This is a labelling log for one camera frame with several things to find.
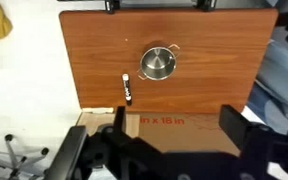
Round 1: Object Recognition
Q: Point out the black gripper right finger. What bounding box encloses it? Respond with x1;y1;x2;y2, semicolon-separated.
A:
218;104;252;153

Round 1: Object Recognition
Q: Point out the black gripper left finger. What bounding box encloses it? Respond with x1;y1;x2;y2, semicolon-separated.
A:
113;105;128;136

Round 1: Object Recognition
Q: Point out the black and white marker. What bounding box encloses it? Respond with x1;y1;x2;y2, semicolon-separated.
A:
121;73;134;107

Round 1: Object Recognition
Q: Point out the small steel pot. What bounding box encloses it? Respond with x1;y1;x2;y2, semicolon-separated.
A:
136;42;182;82

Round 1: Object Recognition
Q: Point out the brown cardboard box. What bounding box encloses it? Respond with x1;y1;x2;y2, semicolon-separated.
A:
76;111;242;158

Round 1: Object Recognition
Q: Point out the grey office chair base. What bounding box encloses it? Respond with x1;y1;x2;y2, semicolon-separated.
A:
0;133;50;179

